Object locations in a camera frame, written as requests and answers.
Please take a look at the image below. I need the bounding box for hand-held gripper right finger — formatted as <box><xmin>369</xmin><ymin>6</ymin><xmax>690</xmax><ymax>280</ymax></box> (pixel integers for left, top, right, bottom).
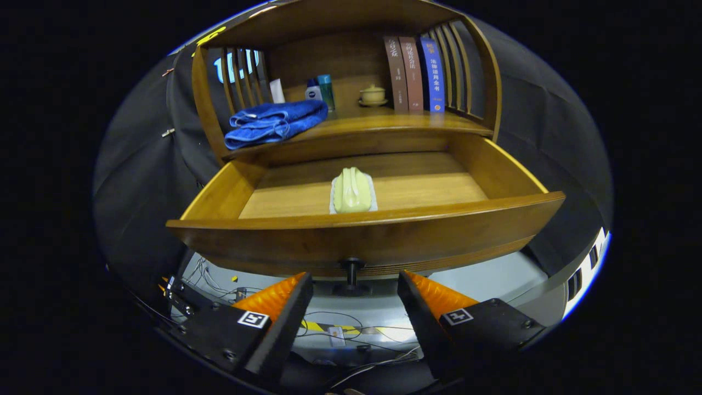
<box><xmin>397</xmin><ymin>270</ymin><xmax>547</xmax><ymax>382</ymax></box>

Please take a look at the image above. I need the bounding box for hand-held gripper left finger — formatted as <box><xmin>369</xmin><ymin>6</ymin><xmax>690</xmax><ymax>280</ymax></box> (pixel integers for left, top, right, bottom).
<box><xmin>165</xmin><ymin>272</ymin><xmax>314</xmax><ymax>387</ymax></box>

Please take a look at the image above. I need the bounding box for wooden drawer with black knob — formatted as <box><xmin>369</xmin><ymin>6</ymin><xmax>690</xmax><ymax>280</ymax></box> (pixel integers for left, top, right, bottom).
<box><xmin>166</xmin><ymin>132</ymin><xmax>566</xmax><ymax>297</ymax></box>

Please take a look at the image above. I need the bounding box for pale green brush white base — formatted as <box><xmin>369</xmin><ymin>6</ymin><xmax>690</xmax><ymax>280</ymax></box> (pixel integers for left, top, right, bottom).
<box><xmin>329</xmin><ymin>167</ymin><xmax>378</xmax><ymax>215</ymax></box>

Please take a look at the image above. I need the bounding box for wooden countertop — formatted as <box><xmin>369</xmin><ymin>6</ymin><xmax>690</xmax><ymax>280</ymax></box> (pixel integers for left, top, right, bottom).
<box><xmin>225</xmin><ymin>107</ymin><xmax>494</xmax><ymax>160</ymax></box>

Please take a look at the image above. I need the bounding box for wooden cabinet with shelf hutch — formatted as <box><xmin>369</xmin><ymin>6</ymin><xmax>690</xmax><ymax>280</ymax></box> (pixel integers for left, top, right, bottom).
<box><xmin>191</xmin><ymin>0</ymin><xmax>503</xmax><ymax>165</ymax></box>

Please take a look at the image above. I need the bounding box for yellow black floor tape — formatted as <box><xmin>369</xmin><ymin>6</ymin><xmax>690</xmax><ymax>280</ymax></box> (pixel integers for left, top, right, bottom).
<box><xmin>301</xmin><ymin>320</ymin><xmax>363</xmax><ymax>336</ymax></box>

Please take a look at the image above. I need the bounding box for white slotted panel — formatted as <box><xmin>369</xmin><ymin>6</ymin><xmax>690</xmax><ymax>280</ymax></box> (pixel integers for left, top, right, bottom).
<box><xmin>562</xmin><ymin>228</ymin><xmax>612</xmax><ymax>321</ymax></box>

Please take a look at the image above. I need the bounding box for black backdrop cloth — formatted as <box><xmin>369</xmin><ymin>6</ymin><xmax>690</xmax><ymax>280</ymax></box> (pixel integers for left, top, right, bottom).
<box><xmin>93</xmin><ymin>16</ymin><xmax>614</xmax><ymax>308</ymax></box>

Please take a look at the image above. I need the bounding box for blue folded towel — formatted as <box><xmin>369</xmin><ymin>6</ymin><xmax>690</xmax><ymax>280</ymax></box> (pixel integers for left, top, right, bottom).
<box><xmin>224</xmin><ymin>100</ymin><xmax>329</xmax><ymax>150</ymax></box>

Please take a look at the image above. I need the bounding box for beige lidded teacup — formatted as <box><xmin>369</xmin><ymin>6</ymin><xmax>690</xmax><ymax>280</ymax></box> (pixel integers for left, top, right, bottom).
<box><xmin>359</xmin><ymin>84</ymin><xmax>388</xmax><ymax>108</ymax></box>

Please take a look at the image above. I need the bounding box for teal bottle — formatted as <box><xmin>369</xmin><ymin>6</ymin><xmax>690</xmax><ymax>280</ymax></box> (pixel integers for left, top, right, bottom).
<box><xmin>318</xmin><ymin>75</ymin><xmax>336</xmax><ymax>113</ymax></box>

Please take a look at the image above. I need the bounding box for blue book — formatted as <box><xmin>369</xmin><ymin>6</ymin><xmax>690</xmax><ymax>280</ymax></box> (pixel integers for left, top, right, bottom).
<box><xmin>419</xmin><ymin>37</ymin><xmax>445</xmax><ymax>114</ymax></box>

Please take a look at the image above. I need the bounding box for reddish brown book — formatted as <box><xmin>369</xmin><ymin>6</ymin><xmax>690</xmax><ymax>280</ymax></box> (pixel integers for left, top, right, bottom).
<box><xmin>399</xmin><ymin>36</ymin><xmax>424</xmax><ymax>115</ymax></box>

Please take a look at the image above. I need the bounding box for dark brown book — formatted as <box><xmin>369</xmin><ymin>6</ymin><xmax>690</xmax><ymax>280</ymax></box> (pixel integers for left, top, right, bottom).
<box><xmin>383</xmin><ymin>36</ymin><xmax>409</xmax><ymax>115</ymax></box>

